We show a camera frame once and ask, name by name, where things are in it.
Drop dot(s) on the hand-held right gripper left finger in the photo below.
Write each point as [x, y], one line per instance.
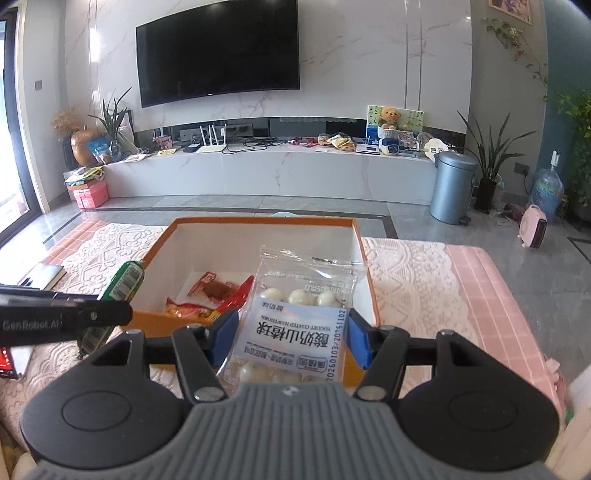
[221, 332]

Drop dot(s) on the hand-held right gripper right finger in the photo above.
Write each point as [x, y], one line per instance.
[358, 334]

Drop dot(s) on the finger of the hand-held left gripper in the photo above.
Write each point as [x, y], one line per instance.
[46, 294]
[99, 316]

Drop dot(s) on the small red candy packet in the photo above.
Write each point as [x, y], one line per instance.
[194, 311]

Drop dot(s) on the red packet with brown snack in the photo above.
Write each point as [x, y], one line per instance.
[221, 290]

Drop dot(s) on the dark green snack packet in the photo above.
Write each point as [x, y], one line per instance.
[127, 281]

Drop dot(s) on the orange cardboard box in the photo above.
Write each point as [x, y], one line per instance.
[364, 277]

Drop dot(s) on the clear bag of white balls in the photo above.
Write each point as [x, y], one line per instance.
[295, 332]

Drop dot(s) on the dark notebook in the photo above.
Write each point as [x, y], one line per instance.
[44, 276]

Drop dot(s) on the flat screen device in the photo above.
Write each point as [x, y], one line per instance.
[14, 362]

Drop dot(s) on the pink boxes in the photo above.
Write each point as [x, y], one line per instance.
[90, 194]

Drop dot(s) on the pink checked cloth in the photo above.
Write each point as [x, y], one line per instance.
[498, 300]

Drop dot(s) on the copper vase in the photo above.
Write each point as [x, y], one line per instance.
[83, 147]

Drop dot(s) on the dried flowers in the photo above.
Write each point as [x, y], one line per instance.
[64, 122]

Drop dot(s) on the grey-blue trash can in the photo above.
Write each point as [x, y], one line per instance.
[452, 189]

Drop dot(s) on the long-leaved potted plant beside vase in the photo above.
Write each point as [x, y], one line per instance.
[113, 124]

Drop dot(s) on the blue round tin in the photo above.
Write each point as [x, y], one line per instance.
[390, 150]

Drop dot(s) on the white router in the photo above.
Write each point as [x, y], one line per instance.
[211, 143]

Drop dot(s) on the snack bags on console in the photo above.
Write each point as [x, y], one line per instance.
[337, 141]

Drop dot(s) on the pink heater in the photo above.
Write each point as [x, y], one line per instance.
[532, 226]

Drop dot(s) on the teddy bear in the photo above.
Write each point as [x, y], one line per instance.
[390, 117]

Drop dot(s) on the long-leaved potted plant in black pot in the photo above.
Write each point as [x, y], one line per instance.
[489, 157]

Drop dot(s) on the blue water jug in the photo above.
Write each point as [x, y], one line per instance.
[547, 187]

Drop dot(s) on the beige sofa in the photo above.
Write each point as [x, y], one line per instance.
[577, 438]

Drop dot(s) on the black television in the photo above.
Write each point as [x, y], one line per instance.
[217, 50]

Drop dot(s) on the green foliage plant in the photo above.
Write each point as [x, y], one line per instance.
[577, 147]

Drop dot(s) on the hanging vine plant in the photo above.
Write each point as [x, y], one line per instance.
[521, 46]

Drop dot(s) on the framed wall picture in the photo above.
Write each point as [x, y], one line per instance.
[510, 9]

